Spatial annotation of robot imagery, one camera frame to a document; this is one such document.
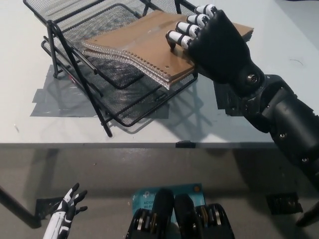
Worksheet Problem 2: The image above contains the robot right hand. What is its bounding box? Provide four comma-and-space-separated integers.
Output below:
165, 4, 265, 97

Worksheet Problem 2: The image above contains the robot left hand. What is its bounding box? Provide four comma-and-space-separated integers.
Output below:
42, 183, 88, 239

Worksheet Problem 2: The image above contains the brown spiral notebook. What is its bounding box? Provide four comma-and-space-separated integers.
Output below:
82, 9, 255, 90

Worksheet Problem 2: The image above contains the black mesh file tray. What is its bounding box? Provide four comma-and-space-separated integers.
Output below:
22, 0, 199, 137

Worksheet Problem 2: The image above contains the black table leg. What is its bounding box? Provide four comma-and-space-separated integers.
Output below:
0, 185, 40, 229

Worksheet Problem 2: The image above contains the black tape patch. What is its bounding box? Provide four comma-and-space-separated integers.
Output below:
213, 79, 250, 117

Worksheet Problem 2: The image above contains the teal cardboard box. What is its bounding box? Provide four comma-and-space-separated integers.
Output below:
131, 183, 205, 221

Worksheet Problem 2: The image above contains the grey tape patch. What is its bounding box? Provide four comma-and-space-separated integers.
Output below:
29, 64, 170, 118

